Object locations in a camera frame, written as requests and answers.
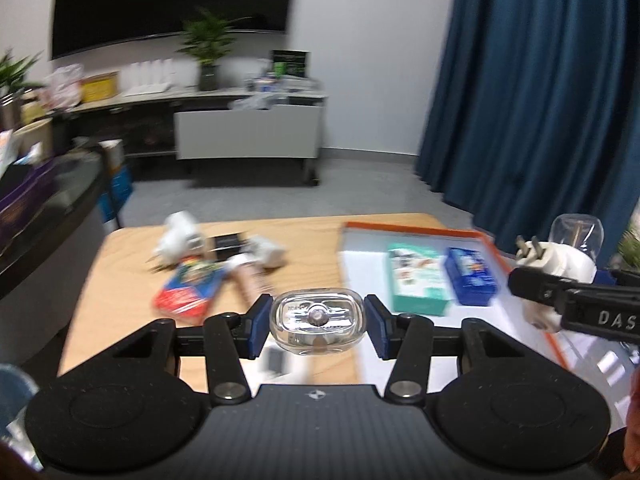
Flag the white wall charger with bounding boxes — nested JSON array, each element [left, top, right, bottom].
[[246, 235, 289, 269]]

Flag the black and green box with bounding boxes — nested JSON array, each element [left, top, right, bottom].
[[270, 50, 312, 79]]

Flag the white panel rolling desk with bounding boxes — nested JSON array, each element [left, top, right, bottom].
[[173, 102, 324, 187]]

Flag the white tray with orange rim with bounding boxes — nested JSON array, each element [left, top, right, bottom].
[[339, 220, 573, 387]]

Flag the clear plastic bag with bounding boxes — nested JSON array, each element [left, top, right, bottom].
[[227, 91, 278, 112]]

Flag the dark blue curtain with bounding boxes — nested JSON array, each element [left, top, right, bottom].
[[416, 0, 640, 272]]

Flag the clear plastic storage boxes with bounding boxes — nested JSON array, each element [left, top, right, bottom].
[[245, 74, 321, 95]]

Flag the red and blue playing-card box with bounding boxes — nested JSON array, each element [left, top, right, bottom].
[[152, 256, 228, 326]]

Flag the long low media cabinet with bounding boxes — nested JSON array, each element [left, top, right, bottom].
[[50, 86, 329, 173]]

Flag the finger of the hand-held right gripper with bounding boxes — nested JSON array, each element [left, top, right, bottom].
[[507, 266, 577, 312], [596, 268, 640, 289]]

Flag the leafy plant in metal pot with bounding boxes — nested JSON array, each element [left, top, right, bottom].
[[0, 50, 47, 132]]

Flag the spiky potted plant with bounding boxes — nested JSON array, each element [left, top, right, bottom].
[[617, 225, 640, 272]]

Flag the blue plastic bag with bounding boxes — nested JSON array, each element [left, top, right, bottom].
[[97, 165, 134, 227]]

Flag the black wall charger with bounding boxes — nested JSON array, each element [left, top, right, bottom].
[[206, 232, 247, 262]]

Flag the potted green plant in vase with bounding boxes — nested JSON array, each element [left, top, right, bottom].
[[177, 7, 252, 92]]

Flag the blue tissue pack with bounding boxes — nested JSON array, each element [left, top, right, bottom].
[[444, 246, 500, 307]]

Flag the white plastic bag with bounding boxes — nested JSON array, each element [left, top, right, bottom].
[[46, 64, 84, 109]]

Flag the white plug-in vaporizer with bottle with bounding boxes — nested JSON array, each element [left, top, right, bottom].
[[515, 214, 606, 333]]

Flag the white cardboard box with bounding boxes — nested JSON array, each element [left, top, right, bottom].
[[97, 138, 126, 171]]

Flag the dark glass-top desk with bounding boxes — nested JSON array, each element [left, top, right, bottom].
[[0, 149, 112, 306]]

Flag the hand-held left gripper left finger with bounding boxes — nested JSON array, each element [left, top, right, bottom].
[[112, 294, 275, 407]]

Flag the yellow box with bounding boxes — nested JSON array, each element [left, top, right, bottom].
[[80, 71, 121, 104]]

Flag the white router with antennas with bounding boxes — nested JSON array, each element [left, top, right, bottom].
[[122, 57, 192, 97]]

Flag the teal cardboard box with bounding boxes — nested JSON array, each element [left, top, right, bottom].
[[387, 242, 452, 317]]

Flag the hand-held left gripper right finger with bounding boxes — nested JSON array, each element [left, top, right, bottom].
[[364, 294, 526, 406]]

